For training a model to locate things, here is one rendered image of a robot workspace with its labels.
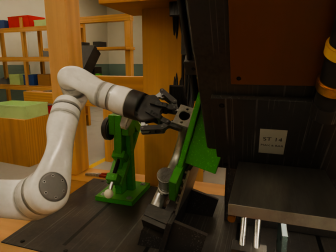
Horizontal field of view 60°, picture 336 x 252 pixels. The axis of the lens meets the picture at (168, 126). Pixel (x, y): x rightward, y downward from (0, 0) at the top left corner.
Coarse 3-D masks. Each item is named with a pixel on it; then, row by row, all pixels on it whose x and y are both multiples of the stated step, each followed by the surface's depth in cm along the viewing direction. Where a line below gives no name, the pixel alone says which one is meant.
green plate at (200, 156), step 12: (192, 120) 59; (192, 132) 60; (204, 132) 60; (192, 144) 62; (204, 144) 61; (180, 156) 62; (192, 156) 62; (204, 156) 62; (216, 156) 61; (204, 168) 62; (216, 168) 61
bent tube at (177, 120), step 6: (180, 108) 70; (186, 108) 70; (192, 108) 70; (180, 114) 71; (186, 114) 71; (174, 120) 68; (180, 120) 68; (186, 120) 68; (186, 126) 67; (180, 132) 74; (180, 138) 76; (180, 144) 77; (174, 150) 78; (180, 150) 77; (174, 156) 78; (174, 162) 77; (156, 192) 73; (156, 198) 72; (162, 198) 72; (156, 204) 71; (162, 204) 72
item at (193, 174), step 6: (186, 168) 67; (192, 168) 68; (198, 168) 83; (186, 174) 66; (192, 174) 73; (186, 180) 66; (192, 180) 78; (180, 186) 67; (186, 186) 69; (192, 186) 84; (180, 192) 68; (186, 192) 73; (180, 198) 67; (180, 204) 69; (174, 210) 69
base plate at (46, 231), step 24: (72, 192) 98; (96, 192) 98; (48, 216) 83; (72, 216) 83; (96, 216) 83; (120, 216) 83; (192, 216) 83; (216, 216) 83; (24, 240) 72; (48, 240) 72; (72, 240) 72; (96, 240) 72; (120, 240) 72; (216, 240) 72; (264, 240) 72; (288, 240) 72; (312, 240) 72
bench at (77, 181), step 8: (88, 168) 126; (72, 176) 117; (80, 176) 117; (88, 176) 117; (136, 176) 117; (144, 176) 117; (72, 184) 109; (80, 184) 109; (200, 184) 109; (208, 184) 109; (216, 184) 109; (208, 192) 103; (216, 192) 103; (224, 192) 103; (0, 224) 82; (8, 224) 82; (16, 224) 82; (24, 224) 82; (0, 232) 79; (8, 232) 79; (0, 240) 75
